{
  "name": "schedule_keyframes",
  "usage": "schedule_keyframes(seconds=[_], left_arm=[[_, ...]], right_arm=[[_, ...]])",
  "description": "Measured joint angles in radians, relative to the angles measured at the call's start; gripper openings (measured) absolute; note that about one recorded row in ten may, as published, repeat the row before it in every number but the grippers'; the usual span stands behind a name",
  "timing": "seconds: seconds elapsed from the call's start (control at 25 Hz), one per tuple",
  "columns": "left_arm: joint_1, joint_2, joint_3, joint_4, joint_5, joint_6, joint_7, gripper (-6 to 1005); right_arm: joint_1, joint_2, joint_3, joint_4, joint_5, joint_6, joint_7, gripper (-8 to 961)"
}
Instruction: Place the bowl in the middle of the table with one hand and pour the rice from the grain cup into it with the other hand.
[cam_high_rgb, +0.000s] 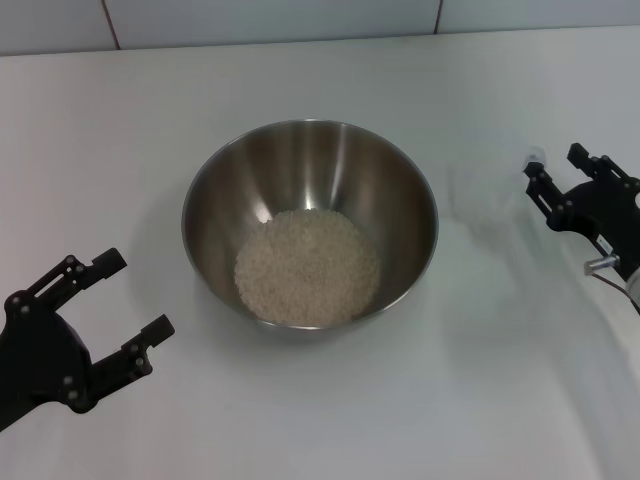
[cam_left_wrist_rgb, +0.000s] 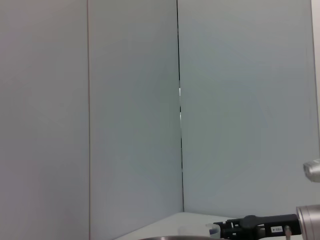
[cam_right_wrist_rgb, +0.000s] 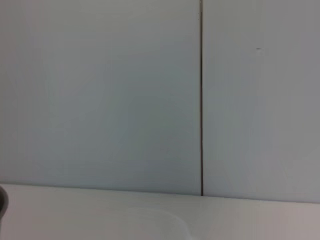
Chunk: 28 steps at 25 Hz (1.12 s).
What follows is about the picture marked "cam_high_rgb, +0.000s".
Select clear plastic cup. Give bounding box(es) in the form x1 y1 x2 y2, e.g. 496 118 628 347
447 143 550 224

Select right arm cable with connector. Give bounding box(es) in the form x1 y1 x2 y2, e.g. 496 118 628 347
583 253 640 297

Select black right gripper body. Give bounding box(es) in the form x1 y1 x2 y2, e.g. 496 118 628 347
551 178 640 277

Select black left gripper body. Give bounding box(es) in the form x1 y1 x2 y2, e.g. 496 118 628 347
0 288 97 432

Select stainless steel mixing bowl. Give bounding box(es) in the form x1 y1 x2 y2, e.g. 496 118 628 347
180 118 440 345

